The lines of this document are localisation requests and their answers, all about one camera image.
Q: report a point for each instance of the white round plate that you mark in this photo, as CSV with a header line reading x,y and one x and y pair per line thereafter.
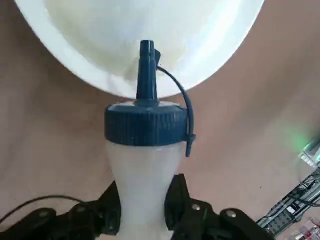
x,y
100,37

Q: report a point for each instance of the transparent sauce bottle blue cap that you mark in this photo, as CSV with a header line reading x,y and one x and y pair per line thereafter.
x,y
142,175

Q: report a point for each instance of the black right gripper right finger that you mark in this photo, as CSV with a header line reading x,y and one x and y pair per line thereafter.
x,y
177,205

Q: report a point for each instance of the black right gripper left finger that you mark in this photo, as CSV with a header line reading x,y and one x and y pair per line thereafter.
x,y
110,215

